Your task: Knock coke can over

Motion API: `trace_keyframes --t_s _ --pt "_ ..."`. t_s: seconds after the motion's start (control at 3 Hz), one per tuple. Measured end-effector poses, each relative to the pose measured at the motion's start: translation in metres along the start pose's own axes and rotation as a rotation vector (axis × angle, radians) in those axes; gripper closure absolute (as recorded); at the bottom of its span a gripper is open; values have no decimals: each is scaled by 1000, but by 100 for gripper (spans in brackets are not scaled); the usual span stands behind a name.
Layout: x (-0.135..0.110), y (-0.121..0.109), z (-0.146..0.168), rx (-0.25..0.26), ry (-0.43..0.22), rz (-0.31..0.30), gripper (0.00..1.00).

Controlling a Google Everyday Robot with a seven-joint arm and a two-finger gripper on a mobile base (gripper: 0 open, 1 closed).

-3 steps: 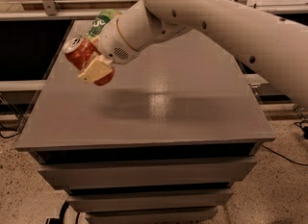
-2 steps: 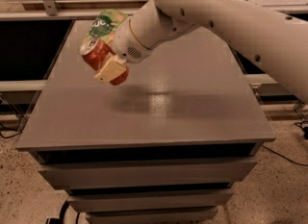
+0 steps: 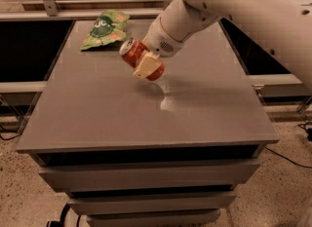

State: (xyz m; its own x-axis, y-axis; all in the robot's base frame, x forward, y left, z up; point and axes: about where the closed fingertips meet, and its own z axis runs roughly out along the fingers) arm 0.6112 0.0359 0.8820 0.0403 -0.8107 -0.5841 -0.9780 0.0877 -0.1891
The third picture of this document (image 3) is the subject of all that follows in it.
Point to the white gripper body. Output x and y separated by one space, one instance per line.
160 41

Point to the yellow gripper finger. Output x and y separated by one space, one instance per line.
148 66

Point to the red Coca-Cola can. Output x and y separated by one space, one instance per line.
130 48

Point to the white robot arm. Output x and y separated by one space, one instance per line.
281 29

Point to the green chip bag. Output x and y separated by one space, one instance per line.
107 29

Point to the grey drawer cabinet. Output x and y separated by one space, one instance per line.
129 152

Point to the metal railing frame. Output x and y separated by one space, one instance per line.
97 0

